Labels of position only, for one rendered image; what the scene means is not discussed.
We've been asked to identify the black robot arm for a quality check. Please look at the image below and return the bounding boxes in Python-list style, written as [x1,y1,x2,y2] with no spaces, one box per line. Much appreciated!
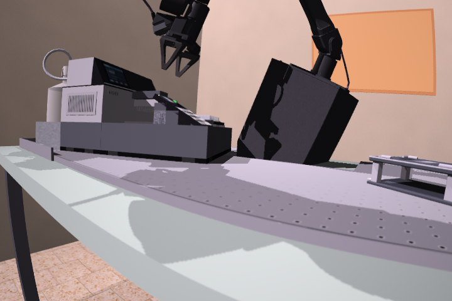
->
[152,0,350,93]

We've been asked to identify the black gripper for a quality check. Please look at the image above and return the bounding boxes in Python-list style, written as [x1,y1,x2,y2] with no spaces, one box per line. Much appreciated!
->
[160,18,203,77]

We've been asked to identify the white microplate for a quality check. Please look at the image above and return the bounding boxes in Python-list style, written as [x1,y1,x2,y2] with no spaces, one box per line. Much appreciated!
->
[197,115,219,122]

